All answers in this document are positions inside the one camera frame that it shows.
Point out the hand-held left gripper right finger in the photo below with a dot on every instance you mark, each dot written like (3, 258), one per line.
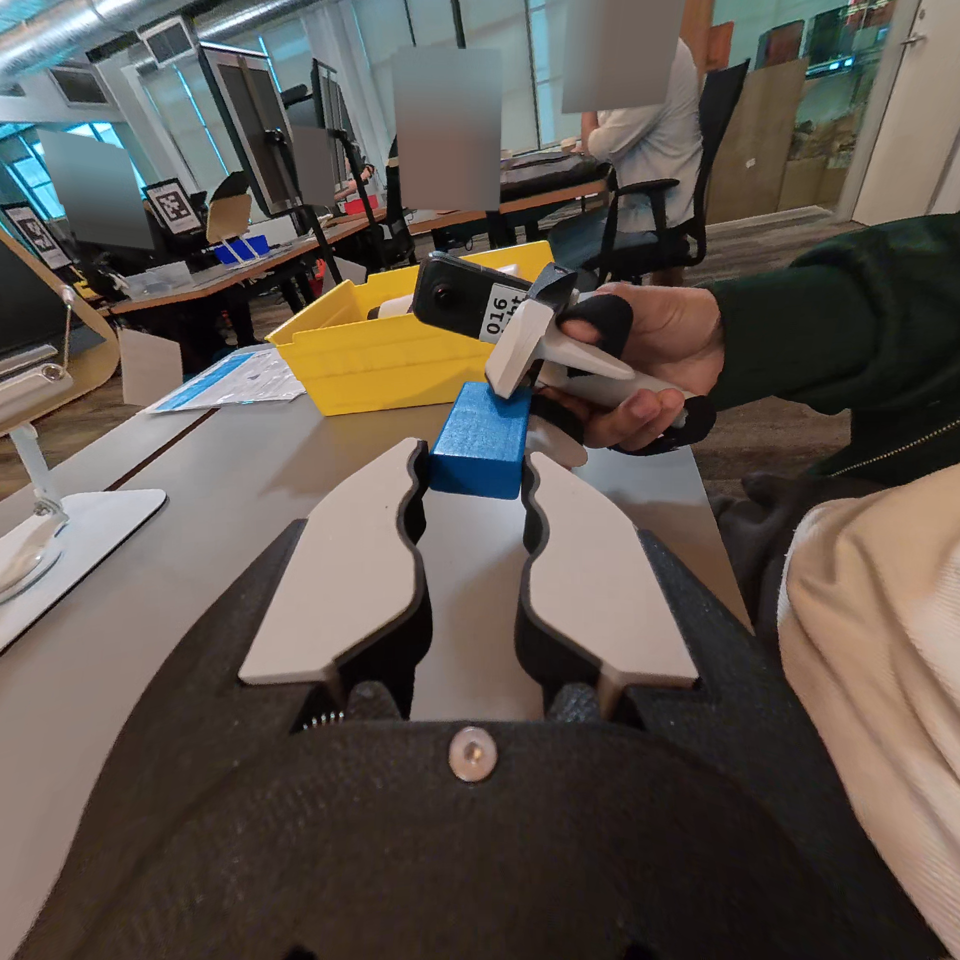
(607, 592)

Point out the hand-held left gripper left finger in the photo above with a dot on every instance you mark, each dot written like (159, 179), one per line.
(345, 577)

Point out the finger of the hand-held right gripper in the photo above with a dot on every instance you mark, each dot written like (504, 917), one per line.
(559, 444)
(521, 352)

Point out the blue wooden block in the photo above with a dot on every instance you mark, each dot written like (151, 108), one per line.
(480, 435)

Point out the yellow plastic bin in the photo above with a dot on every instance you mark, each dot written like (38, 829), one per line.
(375, 367)

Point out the person's right forearm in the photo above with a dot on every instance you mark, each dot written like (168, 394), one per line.
(825, 337)

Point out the wooden office desk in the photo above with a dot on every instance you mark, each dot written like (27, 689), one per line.
(247, 271)
(525, 201)

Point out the grey desk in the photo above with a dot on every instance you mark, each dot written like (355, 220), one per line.
(187, 487)

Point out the person's right hand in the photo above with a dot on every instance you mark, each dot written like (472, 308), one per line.
(675, 337)

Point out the black bag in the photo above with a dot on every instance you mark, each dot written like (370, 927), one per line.
(555, 171)

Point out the blue plastic bin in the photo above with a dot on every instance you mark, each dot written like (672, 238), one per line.
(240, 251)

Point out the blue-white paper sheet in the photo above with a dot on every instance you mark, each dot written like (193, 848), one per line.
(240, 382)

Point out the brown cardboard panel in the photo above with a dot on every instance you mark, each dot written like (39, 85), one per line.
(229, 206)

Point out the acrylic stand white base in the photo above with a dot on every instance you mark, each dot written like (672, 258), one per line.
(105, 517)

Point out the black monitor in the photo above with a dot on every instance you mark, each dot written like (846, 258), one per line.
(251, 127)

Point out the black office chair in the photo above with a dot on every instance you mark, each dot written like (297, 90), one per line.
(724, 150)

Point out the white knit shirt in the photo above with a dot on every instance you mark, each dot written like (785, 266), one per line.
(885, 675)

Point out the black-white tag card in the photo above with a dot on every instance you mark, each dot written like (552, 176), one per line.
(174, 206)
(34, 236)

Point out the brown cardboard box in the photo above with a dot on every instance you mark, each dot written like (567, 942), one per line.
(757, 150)

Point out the wood-edged display panel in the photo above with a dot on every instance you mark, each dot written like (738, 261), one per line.
(97, 360)

